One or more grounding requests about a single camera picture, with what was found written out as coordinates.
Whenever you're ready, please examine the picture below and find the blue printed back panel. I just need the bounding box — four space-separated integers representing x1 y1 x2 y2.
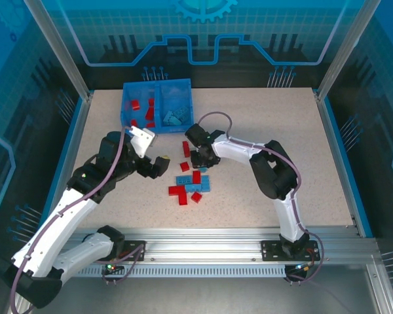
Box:
22 0 369 90

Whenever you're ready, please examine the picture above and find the white slotted cable duct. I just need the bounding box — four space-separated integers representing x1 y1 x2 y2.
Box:
78 264 289 279

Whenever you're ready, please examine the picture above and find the blue printed side panel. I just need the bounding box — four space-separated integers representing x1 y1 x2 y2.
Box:
320 0 393 279
0 0 86 262

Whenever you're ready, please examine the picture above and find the blue table edge strip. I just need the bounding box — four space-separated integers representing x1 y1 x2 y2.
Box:
39 91 92 230
320 94 374 238

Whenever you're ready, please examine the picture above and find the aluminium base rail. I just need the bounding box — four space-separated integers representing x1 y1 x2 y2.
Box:
65 227 377 262

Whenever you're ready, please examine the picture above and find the blue plastic bin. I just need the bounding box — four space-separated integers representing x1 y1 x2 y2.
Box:
155 78 197 135
119 80 160 134

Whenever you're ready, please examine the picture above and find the small controller board with LEDs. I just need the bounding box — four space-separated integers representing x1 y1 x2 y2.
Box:
101 264 125 275
286 261 315 279

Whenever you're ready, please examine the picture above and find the aluminium frame post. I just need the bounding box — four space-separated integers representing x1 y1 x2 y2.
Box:
23 0 94 101
314 0 381 101

